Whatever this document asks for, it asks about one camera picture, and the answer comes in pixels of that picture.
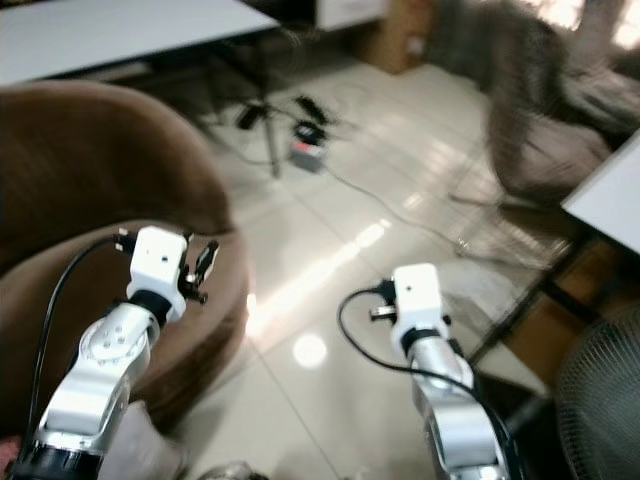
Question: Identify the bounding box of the brown fabric sofa chair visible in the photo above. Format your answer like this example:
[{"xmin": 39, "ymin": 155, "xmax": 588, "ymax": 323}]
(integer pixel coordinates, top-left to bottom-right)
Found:
[{"xmin": 0, "ymin": 79, "xmax": 253, "ymax": 438}]

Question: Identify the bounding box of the grey power box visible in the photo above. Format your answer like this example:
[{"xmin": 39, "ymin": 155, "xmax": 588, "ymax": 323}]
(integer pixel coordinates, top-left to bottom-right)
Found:
[{"xmin": 289, "ymin": 136, "xmax": 327, "ymax": 173}]

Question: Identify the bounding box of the black power adapter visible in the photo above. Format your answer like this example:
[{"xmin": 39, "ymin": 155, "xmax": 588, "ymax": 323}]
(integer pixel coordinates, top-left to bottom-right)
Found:
[{"xmin": 294, "ymin": 120, "xmax": 328, "ymax": 144}]

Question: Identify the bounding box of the large white table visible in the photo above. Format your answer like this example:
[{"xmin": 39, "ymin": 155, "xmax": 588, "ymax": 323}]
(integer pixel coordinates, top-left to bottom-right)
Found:
[{"xmin": 0, "ymin": 0, "xmax": 286, "ymax": 179}]

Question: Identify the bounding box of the brown cardboard box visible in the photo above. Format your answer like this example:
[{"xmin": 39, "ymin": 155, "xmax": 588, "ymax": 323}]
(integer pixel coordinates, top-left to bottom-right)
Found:
[{"xmin": 363, "ymin": 0, "xmax": 428, "ymax": 74}]

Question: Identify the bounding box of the brown wooden cabinet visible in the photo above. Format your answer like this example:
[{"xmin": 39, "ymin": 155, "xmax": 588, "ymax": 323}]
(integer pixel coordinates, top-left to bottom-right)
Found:
[{"xmin": 500, "ymin": 238, "xmax": 640, "ymax": 373}]

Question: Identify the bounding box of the brown wicker chair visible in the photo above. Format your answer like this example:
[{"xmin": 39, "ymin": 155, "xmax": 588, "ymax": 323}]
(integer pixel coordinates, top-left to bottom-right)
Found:
[{"xmin": 448, "ymin": 0, "xmax": 640, "ymax": 269}]

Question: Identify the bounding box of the small white table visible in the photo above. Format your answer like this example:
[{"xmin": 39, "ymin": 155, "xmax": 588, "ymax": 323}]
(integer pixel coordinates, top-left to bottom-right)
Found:
[{"xmin": 560, "ymin": 128, "xmax": 640, "ymax": 255}]

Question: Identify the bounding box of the black mesh fan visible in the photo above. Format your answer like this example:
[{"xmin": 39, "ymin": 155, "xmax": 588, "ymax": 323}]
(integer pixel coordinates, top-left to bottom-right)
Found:
[{"xmin": 554, "ymin": 308, "xmax": 640, "ymax": 480}]

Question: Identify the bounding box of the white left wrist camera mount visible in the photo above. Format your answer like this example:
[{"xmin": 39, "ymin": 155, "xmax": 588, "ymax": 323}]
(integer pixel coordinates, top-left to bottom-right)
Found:
[{"xmin": 125, "ymin": 226, "xmax": 191, "ymax": 309}]

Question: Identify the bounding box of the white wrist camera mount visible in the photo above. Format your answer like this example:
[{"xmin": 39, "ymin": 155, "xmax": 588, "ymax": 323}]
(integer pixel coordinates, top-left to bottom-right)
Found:
[
  {"xmin": 125, "ymin": 226, "xmax": 191, "ymax": 309},
  {"xmin": 390, "ymin": 263, "xmax": 448, "ymax": 351}
]

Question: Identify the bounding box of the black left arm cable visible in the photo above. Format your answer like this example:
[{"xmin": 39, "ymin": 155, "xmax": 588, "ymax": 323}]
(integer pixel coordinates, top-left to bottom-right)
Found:
[{"xmin": 25, "ymin": 231, "xmax": 139, "ymax": 441}]

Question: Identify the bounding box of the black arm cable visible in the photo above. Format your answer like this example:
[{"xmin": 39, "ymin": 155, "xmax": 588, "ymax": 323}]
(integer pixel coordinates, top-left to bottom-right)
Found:
[
  {"xmin": 25, "ymin": 231, "xmax": 139, "ymax": 441},
  {"xmin": 336, "ymin": 282, "xmax": 526, "ymax": 480}
]

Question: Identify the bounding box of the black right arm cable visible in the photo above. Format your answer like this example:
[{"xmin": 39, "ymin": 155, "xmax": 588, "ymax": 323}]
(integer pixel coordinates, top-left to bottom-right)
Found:
[{"xmin": 336, "ymin": 282, "xmax": 526, "ymax": 480}]

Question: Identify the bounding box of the white floor cable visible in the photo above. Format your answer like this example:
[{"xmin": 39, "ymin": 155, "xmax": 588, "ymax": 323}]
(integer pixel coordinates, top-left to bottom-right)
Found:
[{"xmin": 322, "ymin": 160, "xmax": 471, "ymax": 246}]

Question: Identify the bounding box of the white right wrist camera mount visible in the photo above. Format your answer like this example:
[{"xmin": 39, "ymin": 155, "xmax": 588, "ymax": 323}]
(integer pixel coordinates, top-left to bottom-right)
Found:
[{"xmin": 390, "ymin": 263, "xmax": 448, "ymax": 351}]

